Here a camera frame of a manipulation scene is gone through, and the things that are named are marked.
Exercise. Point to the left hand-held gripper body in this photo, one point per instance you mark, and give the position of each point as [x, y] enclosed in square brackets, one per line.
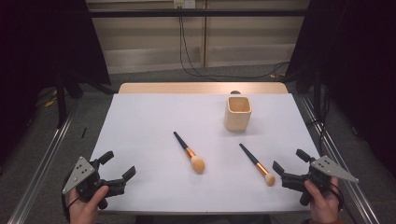
[81, 174]

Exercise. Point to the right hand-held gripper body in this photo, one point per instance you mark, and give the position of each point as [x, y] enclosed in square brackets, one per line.
[330, 169]

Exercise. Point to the small slim makeup brush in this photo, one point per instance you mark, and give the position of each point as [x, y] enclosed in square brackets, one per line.
[257, 163]

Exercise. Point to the beige square brush holder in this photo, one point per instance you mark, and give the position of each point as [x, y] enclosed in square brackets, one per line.
[236, 123]

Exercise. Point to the large fluffy makeup brush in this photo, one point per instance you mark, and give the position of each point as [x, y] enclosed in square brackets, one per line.
[190, 153]

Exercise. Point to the person's right hand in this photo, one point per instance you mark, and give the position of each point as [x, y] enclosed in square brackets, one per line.
[323, 205]

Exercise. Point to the person's left hand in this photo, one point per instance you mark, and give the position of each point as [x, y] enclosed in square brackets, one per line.
[84, 211]

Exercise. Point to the small black floor item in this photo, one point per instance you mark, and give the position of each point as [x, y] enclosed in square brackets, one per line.
[84, 132]

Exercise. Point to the white table mat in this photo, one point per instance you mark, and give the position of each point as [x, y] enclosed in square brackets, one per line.
[155, 124]

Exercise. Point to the black metal stand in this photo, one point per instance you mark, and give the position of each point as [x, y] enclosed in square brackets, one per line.
[60, 105]
[317, 93]

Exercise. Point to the yellow floor tape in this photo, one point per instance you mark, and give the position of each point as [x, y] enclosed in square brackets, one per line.
[49, 102]

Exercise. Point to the dark round table grommet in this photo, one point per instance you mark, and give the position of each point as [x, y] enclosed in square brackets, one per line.
[235, 92]

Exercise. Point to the black curtain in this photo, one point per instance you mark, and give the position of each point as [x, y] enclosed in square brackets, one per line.
[358, 62]
[37, 46]

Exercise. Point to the aluminium floor rail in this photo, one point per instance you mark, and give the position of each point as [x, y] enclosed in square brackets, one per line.
[46, 161]
[342, 161]

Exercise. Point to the black horizontal frame bar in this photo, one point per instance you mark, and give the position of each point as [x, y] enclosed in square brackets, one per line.
[140, 13]

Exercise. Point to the white wall socket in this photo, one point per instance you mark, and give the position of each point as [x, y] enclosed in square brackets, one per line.
[184, 3]

